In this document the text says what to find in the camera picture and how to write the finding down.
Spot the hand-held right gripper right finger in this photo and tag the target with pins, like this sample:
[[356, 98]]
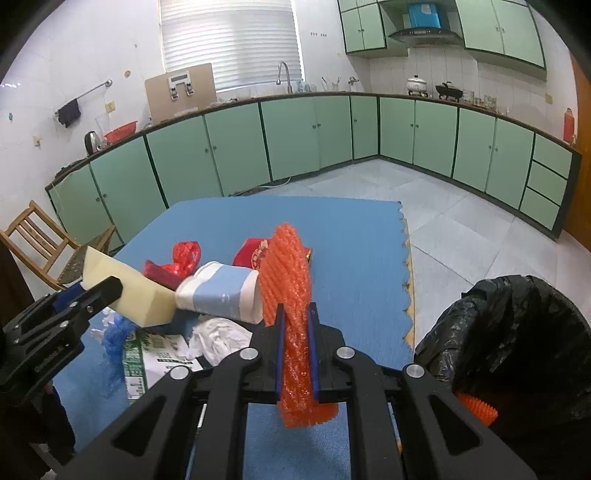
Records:
[[315, 350]]

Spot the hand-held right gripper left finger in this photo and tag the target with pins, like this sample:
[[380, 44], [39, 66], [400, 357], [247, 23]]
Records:
[[278, 350]]

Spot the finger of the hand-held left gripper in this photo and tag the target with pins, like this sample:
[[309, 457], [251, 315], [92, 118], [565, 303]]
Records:
[[64, 299], [104, 290]]

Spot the pale yellow foam block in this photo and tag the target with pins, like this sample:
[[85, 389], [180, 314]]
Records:
[[138, 295]]

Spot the dark red scouring pad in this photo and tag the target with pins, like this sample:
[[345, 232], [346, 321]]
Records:
[[159, 276]]

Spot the blue white paper cup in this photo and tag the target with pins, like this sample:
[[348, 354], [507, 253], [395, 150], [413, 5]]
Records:
[[221, 288]]

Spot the orange foam net sleeve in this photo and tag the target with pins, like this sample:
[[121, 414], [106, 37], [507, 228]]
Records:
[[286, 263]]

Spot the black trash bag bin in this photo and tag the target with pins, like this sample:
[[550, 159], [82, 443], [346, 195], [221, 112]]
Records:
[[508, 332]]

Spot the blue plastic bag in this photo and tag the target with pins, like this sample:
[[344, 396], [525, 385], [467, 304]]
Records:
[[113, 346]]

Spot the wooden chair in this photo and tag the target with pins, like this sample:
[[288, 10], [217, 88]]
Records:
[[27, 230]]

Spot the green white carton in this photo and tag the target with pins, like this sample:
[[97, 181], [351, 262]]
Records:
[[152, 355]]

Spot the red plastic bag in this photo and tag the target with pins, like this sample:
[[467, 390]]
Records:
[[184, 258]]

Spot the blue foam mat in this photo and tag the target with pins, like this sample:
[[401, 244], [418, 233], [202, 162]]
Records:
[[346, 258]]

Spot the red printed packet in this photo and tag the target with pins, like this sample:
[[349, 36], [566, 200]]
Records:
[[247, 254]]

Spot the electric kettle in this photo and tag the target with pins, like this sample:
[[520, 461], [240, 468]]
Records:
[[92, 143]]

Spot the red basin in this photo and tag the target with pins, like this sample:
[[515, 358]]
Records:
[[121, 133]]

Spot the clear pitcher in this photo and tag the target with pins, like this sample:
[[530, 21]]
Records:
[[103, 123]]

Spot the orange foam net piece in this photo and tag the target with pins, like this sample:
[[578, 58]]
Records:
[[478, 408]]

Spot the dark towel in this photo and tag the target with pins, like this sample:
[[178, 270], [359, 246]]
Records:
[[69, 113]]

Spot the cardboard box with cutouts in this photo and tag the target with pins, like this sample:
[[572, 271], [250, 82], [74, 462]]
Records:
[[159, 104]]

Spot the green base cabinets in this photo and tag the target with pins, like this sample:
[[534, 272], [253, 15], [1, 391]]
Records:
[[295, 134]]

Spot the white grey device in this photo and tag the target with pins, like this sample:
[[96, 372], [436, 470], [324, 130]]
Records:
[[180, 85]]

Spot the metal faucet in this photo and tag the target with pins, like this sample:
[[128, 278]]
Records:
[[286, 74]]

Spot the white window blind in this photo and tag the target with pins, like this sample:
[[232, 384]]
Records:
[[231, 41]]

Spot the white cooking pot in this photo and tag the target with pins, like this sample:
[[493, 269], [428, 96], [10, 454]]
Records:
[[417, 85]]

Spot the black wok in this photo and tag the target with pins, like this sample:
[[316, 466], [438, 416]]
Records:
[[449, 90]]

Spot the row of glass jars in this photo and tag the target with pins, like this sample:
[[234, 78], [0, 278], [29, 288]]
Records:
[[485, 100]]

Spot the range hood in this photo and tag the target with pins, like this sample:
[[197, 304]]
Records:
[[425, 33]]

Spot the red thermos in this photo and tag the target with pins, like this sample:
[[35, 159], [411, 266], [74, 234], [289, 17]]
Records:
[[568, 127]]

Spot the wooden door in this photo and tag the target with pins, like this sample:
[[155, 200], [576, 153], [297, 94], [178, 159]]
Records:
[[582, 138]]

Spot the metal towel rail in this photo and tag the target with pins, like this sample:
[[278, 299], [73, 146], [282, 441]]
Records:
[[90, 93]]

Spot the green wall cabinets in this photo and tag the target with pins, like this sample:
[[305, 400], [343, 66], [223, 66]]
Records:
[[503, 27]]

